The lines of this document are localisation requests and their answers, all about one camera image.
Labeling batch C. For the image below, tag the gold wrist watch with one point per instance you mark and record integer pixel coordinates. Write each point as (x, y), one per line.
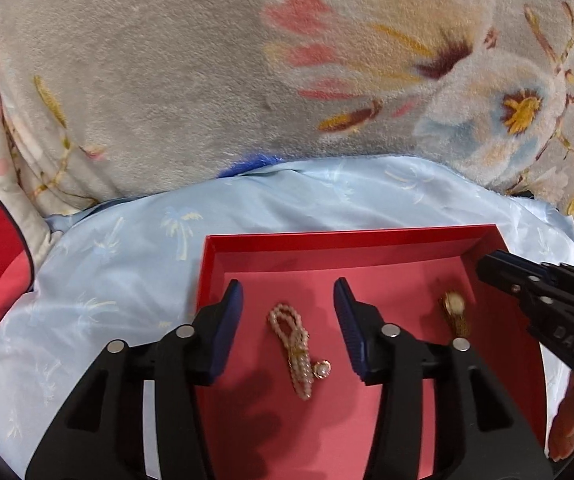
(455, 307)

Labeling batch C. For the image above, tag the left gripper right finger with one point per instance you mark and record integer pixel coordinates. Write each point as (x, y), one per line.
(479, 432)

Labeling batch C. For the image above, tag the grey floral blanket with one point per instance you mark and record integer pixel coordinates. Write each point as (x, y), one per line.
(110, 98)

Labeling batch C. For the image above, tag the person right hand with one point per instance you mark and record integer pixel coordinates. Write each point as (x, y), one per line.
(561, 435)

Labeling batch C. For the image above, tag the light blue palm cloth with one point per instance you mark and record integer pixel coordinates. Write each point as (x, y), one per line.
(131, 268)

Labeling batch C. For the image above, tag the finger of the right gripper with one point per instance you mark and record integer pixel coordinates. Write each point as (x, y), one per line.
(518, 277)

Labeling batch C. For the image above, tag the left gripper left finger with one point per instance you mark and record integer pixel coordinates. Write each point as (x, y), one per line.
(98, 433)

